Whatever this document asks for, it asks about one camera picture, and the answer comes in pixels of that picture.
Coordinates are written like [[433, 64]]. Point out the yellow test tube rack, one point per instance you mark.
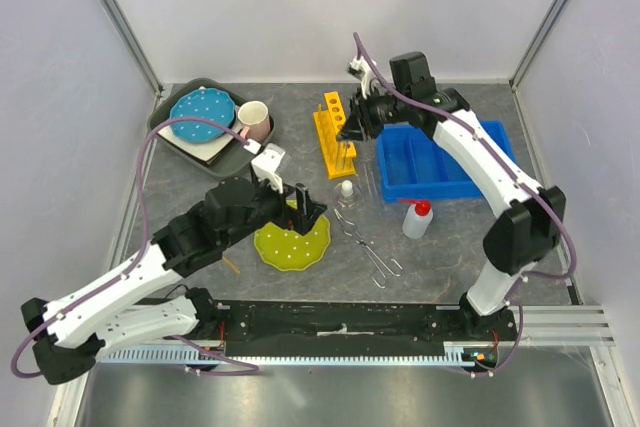
[[328, 121]]

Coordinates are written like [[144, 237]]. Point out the white wash bottle red cap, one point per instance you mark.
[[418, 217]]

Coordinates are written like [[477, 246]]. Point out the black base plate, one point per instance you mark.
[[343, 327]]

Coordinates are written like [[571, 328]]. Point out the metal crucible tongs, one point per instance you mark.
[[381, 269]]

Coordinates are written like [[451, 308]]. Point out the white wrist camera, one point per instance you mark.
[[360, 68], [266, 166]]

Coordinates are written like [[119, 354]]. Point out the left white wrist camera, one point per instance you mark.
[[266, 166]]

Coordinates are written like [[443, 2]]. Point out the grey plastic tray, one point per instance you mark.
[[233, 159]]

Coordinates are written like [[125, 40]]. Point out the white square plate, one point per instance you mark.
[[210, 149]]

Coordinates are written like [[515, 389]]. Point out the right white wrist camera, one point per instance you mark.
[[360, 68]]

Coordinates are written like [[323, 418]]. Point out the glass flask white stopper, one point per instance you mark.
[[347, 195]]

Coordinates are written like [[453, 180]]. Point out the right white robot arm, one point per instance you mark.
[[527, 215]]

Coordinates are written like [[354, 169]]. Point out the blue dotted plate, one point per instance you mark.
[[207, 103]]

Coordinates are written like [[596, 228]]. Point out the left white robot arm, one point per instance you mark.
[[69, 335]]

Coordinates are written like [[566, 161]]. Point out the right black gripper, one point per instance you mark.
[[352, 130]]

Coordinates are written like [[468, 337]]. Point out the green dotted plate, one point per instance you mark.
[[288, 251]]

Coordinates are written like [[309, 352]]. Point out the slotted cable duct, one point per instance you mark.
[[177, 353]]

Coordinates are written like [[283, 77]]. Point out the pink mug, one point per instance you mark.
[[255, 118]]

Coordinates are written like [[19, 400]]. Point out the blue plastic bin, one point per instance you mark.
[[412, 166]]

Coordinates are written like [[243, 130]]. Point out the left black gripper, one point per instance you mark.
[[302, 219]]

